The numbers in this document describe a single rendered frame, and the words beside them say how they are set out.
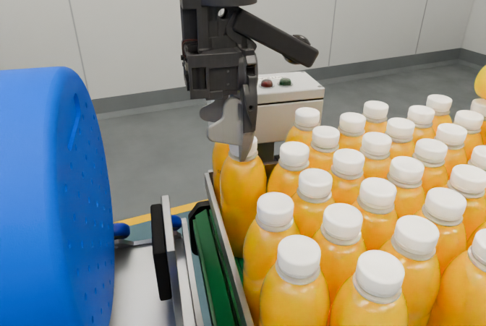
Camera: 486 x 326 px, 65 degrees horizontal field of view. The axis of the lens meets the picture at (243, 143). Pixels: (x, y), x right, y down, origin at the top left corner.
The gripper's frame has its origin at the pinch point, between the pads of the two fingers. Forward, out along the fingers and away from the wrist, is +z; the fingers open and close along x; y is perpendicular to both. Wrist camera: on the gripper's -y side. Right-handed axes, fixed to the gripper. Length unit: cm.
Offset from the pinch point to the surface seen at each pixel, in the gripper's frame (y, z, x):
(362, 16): -197, 47, -309
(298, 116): -10.5, -0.3, -6.2
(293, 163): -5.5, 0.6, 5.5
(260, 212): 1.7, -0.2, 15.0
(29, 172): 20.3, -10.7, 19.5
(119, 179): 38, 109, -165
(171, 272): 11.5, 6.6, 14.6
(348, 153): -12.4, -0.6, 6.7
